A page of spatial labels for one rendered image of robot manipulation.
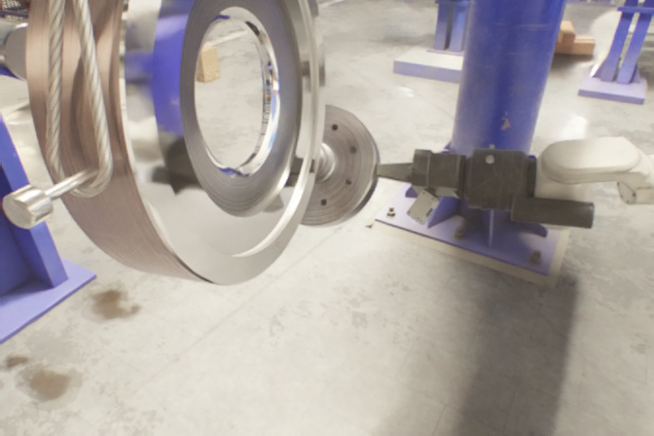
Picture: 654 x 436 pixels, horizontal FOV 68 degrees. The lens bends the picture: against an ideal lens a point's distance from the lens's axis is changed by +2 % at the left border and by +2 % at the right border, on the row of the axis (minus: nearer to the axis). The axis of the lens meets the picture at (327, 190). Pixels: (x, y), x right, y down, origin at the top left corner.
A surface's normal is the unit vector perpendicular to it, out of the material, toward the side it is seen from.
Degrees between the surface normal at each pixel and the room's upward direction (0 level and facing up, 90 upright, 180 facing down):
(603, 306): 0
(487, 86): 90
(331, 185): 50
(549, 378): 0
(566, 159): 17
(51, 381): 0
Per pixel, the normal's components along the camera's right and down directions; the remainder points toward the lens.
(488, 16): -0.78, 0.34
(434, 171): -0.31, -0.18
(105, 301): -0.01, -0.85
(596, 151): -0.18, -0.69
